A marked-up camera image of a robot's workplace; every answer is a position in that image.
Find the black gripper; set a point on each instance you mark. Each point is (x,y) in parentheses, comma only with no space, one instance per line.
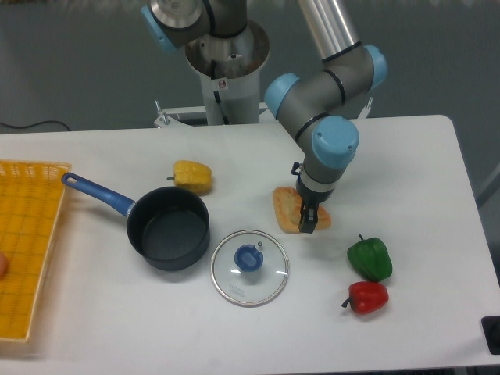
(310,204)

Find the triangle bread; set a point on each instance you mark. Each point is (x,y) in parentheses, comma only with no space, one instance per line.
(287,203)

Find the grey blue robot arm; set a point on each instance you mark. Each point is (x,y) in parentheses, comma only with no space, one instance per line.
(328,145)

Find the green bell pepper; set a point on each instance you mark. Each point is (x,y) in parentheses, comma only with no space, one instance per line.
(370,258)

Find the glass lid blue knob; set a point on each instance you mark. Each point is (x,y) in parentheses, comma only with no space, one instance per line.
(249,268)

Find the red bell pepper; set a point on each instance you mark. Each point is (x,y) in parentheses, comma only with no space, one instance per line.
(366,297)

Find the yellow bell pepper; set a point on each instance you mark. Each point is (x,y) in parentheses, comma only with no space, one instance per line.
(193,176)

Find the black table grommet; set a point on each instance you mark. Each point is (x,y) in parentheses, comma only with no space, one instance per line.
(491,329)

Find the yellow plastic basket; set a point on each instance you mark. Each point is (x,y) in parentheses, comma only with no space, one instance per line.
(31,197)

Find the black pot blue handle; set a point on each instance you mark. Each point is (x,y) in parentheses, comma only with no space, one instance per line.
(169,226)

